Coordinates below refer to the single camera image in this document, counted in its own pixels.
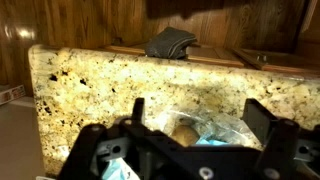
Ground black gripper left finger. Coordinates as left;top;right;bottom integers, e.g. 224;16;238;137
57;98;158;180

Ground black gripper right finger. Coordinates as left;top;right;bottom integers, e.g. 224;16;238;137
241;98;320;180

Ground brown russet potato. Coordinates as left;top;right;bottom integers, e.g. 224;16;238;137
170;124;201;148

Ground clear blue plastic potato bag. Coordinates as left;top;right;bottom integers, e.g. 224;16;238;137
101;107;264;180

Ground dark grey folded cloth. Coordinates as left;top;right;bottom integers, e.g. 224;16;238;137
144;26;198;60

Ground white box with red print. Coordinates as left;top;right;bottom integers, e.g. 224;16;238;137
0;84;27;107

